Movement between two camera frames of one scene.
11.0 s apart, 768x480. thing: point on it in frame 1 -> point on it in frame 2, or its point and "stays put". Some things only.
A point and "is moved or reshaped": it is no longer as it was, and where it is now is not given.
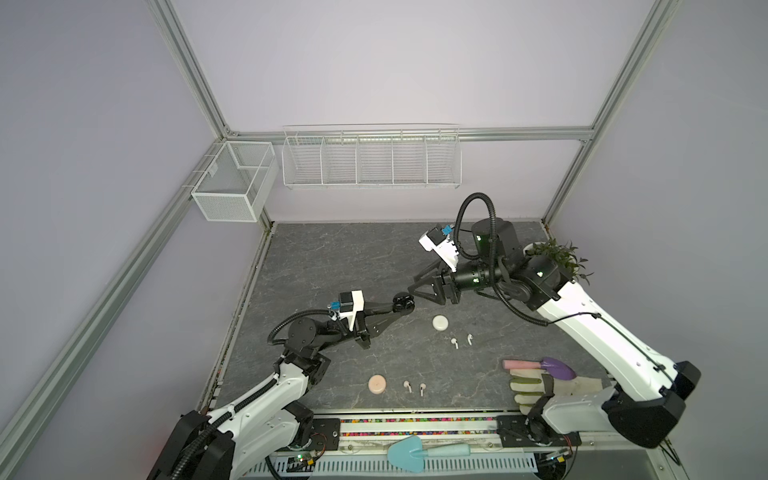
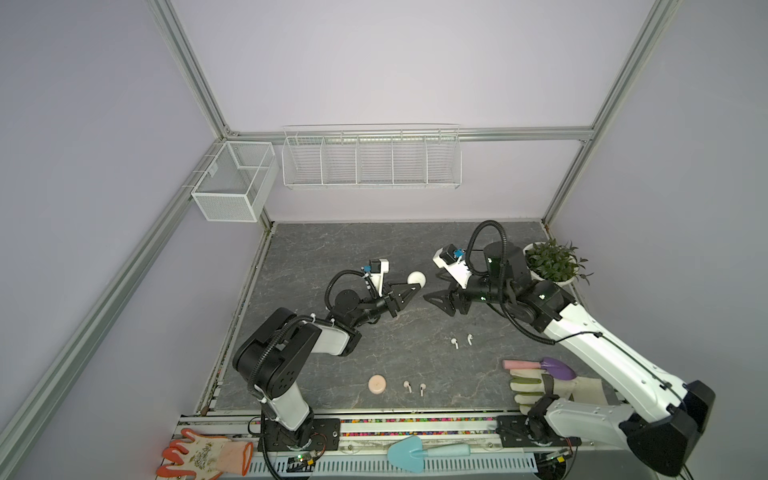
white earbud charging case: (440, 322) is moved or reshaped
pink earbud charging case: (377, 384) stays put
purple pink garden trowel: (550, 365) stays put
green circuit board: (302, 462) stays put
